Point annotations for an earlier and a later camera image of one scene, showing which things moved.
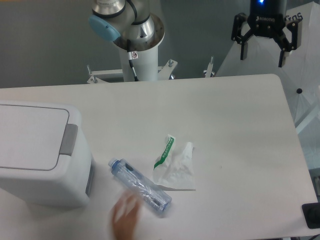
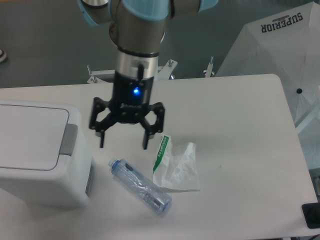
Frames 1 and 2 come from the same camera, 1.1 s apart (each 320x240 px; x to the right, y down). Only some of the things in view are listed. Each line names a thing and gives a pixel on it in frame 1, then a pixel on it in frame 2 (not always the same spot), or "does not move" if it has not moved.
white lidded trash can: x=45 y=161 does not move
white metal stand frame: x=116 y=75 does not move
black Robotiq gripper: x=267 y=17 to x=132 y=97
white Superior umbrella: x=300 y=76 does not move
